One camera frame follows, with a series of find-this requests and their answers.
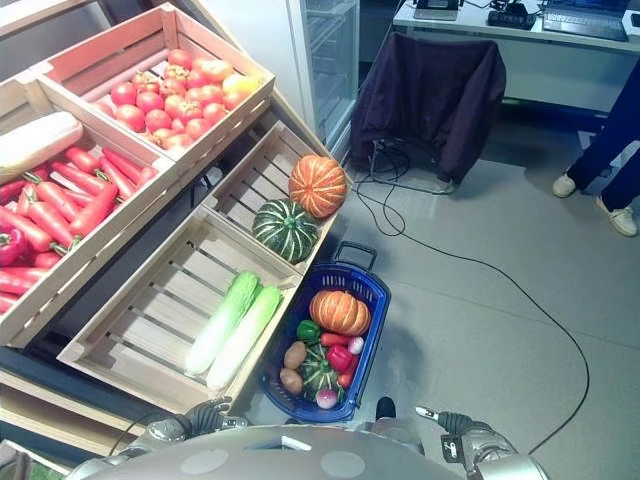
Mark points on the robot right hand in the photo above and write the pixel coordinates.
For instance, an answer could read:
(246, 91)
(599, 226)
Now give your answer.
(445, 418)

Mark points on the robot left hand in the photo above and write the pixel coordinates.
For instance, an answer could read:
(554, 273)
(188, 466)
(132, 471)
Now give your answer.
(207, 414)

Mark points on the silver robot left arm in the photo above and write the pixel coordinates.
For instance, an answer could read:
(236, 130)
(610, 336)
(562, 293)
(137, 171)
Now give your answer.
(160, 434)

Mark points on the blue plastic shopping basket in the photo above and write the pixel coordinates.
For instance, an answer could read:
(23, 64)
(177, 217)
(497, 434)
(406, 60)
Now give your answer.
(372, 320)

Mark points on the dark robot foot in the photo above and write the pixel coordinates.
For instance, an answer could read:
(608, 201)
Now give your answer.
(385, 408)

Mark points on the silver robot torso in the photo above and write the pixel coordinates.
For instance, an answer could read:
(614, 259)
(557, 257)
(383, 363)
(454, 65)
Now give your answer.
(280, 457)

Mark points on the napa cabbage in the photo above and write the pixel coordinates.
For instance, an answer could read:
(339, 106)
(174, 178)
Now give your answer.
(220, 327)
(245, 337)

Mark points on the brown potato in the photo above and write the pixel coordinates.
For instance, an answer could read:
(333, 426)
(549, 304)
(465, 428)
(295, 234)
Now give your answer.
(291, 381)
(295, 355)

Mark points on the wooden crate with cabbages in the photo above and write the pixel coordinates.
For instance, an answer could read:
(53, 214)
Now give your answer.
(145, 320)

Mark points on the pink onion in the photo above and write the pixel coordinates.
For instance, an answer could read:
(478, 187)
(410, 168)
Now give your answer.
(355, 345)

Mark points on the small green striped pumpkin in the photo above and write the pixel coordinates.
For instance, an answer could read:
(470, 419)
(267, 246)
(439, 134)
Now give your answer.
(319, 374)

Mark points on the small red bell pepper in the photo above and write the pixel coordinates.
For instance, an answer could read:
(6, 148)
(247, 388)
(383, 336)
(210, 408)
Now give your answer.
(340, 356)

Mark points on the small green bell pepper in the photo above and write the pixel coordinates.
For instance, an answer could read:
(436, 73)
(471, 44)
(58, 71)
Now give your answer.
(308, 331)

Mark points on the short carrot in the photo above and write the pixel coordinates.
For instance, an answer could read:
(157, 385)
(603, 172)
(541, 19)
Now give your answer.
(334, 339)

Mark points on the wooden display stand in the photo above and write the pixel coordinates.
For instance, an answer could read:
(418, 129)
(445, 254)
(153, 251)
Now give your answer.
(60, 395)

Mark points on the flat orange pumpkin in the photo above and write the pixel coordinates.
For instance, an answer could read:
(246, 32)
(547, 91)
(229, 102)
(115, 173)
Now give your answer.
(340, 312)

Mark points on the large green striped pumpkin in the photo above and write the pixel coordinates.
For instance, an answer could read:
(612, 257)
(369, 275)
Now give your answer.
(285, 230)

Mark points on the wooden crate with carrots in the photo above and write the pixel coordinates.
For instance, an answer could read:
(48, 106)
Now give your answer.
(125, 220)

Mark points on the orange carrot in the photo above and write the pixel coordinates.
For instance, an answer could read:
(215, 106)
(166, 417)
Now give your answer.
(119, 182)
(12, 285)
(147, 175)
(11, 191)
(82, 159)
(77, 178)
(25, 231)
(50, 222)
(57, 200)
(22, 273)
(95, 210)
(122, 165)
(47, 260)

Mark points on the chair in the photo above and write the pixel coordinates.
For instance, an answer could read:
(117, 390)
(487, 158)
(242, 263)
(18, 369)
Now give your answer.
(425, 185)

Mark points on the wooden crate with pumpkins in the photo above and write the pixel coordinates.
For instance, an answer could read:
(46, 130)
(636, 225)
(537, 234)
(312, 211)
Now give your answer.
(250, 180)

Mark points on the round orange striped pumpkin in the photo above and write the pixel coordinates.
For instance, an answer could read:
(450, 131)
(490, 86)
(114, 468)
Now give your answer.
(317, 186)

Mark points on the large red bell pepper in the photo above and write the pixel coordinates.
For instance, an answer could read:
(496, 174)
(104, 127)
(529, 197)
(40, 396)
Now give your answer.
(11, 246)

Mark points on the white shoe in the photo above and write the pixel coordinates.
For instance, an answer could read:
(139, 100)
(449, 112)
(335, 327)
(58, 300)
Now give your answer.
(564, 185)
(617, 217)

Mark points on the red tomato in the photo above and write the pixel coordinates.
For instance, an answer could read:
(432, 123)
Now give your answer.
(145, 80)
(158, 120)
(192, 111)
(123, 93)
(175, 73)
(232, 100)
(150, 101)
(179, 141)
(179, 58)
(198, 128)
(211, 94)
(196, 78)
(216, 70)
(215, 113)
(172, 88)
(130, 117)
(162, 136)
(175, 106)

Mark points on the person's leg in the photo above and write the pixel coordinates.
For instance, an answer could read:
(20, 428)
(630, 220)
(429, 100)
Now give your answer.
(627, 185)
(595, 150)

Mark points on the white daikon radish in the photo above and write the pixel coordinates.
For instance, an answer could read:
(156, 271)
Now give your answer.
(37, 142)

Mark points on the dark jacket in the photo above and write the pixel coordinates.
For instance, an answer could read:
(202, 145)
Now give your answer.
(430, 95)

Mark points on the yellow orange tomato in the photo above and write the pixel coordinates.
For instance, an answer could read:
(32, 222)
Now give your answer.
(240, 85)

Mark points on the glass door refrigerator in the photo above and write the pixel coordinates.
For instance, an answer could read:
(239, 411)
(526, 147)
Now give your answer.
(327, 75)

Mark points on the white desk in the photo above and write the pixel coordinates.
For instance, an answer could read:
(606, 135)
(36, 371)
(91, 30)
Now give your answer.
(545, 65)

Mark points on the wooden crate with tomatoes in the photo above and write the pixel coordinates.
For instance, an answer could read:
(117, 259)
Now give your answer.
(115, 55)

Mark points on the black power strip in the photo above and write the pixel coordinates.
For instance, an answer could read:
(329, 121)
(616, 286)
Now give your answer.
(511, 20)

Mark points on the black laptop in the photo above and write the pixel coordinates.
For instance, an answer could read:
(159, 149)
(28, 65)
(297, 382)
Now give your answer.
(585, 20)

